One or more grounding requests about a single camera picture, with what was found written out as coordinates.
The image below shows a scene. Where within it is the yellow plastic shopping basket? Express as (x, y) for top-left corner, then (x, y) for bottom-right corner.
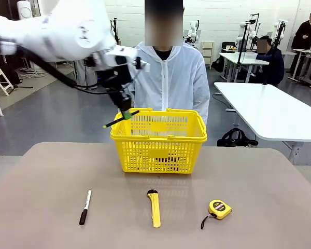
(109, 107), (207, 175)

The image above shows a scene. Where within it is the seated person in dark jacket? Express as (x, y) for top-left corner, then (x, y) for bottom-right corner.
(256, 35), (285, 86)

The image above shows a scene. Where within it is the yellow black utility knife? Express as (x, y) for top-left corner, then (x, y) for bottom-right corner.
(147, 189), (162, 229)

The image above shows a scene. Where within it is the standing person in black clothes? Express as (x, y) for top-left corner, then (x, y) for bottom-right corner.
(291, 11), (311, 75)

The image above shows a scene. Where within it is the white tower fan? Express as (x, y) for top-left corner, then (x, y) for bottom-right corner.
(17, 0), (33, 21)

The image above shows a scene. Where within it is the black bag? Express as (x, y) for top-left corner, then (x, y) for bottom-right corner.
(217, 128), (259, 147)

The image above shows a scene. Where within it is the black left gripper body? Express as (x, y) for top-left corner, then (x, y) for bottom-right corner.
(97, 64), (133, 95)

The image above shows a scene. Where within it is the black and white marker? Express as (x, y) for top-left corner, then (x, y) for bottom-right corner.
(78, 189), (92, 226)

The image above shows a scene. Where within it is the small black object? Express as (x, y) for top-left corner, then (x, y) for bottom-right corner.
(155, 155), (181, 171)

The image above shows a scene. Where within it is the white background desk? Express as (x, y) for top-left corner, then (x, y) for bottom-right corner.
(218, 51), (270, 83)

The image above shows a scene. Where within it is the black pen with green tip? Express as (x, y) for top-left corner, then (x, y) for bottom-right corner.
(103, 110), (140, 128)

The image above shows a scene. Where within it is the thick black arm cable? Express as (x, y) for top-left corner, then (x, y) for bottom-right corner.
(0, 38), (77, 89)

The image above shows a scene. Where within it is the thin black cable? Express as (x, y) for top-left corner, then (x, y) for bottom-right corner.
(75, 83), (120, 95)

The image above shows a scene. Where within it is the person in white coverall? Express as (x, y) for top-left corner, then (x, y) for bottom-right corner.
(131, 0), (211, 126)

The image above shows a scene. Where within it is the white drawer cabinet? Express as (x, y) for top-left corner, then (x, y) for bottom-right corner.
(201, 40), (215, 66)

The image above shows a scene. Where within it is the white step ladder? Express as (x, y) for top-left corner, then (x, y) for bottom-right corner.
(0, 61), (15, 96)

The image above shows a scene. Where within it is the black tripod pole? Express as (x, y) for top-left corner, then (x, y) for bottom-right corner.
(235, 14), (260, 80)
(263, 22), (286, 86)

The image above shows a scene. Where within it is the yellow tape measure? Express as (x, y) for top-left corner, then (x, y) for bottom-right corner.
(200, 199), (233, 230)

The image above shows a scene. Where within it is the large white table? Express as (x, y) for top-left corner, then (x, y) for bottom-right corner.
(214, 81), (311, 165)

